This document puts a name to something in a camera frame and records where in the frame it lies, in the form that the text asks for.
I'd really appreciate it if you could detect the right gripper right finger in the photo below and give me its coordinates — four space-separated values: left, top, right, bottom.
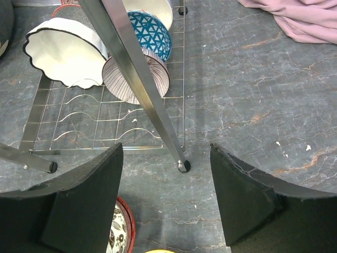
210 144 336 252

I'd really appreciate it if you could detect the dusty pink cloth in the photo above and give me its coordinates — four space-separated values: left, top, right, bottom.
239 1 336 44

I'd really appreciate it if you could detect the yellow floral bowl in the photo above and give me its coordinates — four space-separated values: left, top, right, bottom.
145 249 176 253

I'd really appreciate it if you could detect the blue triangle patterned bowl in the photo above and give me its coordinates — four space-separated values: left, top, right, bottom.
127 11 172 62

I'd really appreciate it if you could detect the red patterned bowl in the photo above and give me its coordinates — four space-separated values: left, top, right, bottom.
61 0 79 5

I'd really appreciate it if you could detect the black leaf patterned bowl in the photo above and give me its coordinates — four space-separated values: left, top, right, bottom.
106 197 136 253

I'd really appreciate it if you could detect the plain white bowl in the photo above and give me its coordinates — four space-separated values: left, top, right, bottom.
122 0 173 30

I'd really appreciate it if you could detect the white scalloped bowl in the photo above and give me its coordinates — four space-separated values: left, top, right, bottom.
23 17 108 89

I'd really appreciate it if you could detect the stainless steel dish rack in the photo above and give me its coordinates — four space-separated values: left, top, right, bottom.
0 0 192 174

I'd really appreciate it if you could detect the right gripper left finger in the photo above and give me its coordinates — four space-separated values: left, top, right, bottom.
1 143 123 252

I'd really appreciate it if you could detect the black and cream blanket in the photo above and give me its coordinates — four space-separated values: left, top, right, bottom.
0 0 15 56

